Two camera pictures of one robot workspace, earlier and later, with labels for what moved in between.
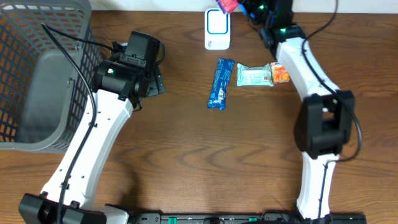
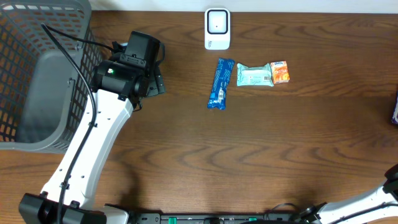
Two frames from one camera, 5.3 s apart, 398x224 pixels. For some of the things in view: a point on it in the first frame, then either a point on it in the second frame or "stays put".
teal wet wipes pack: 254,76 stays put
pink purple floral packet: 227,6 → 395,116
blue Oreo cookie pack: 217,98 stays put
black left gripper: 158,83 stays put
